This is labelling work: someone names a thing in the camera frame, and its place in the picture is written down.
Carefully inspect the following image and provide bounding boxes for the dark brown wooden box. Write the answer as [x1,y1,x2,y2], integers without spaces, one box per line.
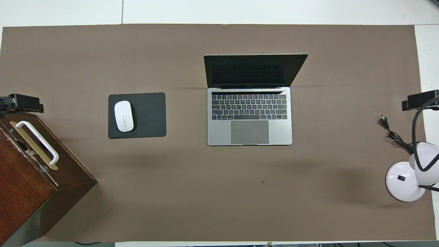
[0,112,98,247]

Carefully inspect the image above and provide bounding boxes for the thick black hanging cable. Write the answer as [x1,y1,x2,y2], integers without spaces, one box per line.
[412,97,439,172]

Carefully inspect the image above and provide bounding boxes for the white box handle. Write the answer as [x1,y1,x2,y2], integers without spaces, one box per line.
[15,121,59,166]

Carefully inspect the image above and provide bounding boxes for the black mouse pad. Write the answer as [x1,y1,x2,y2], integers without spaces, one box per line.
[108,92,167,140]

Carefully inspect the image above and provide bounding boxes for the black lamp power cable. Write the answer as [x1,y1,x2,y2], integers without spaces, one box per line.
[380,116,415,154]

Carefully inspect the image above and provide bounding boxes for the white computer mouse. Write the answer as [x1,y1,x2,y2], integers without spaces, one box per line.
[114,101,134,132]

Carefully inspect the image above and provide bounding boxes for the brass handle plate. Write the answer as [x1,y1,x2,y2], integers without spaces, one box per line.
[9,121,59,171]

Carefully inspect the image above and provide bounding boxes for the brown table mat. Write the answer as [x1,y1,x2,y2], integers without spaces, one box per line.
[0,24,437,242]

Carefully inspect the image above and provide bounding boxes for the silver grey laptop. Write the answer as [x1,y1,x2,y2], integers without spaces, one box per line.
[204,54,308,146]

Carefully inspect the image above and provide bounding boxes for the white desk lamp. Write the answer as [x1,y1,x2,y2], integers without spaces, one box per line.
[385,142,439,202]

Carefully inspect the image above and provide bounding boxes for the black camera clamp mount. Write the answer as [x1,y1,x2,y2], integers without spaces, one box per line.
[0,94,44,114]
[402,90,439,111]

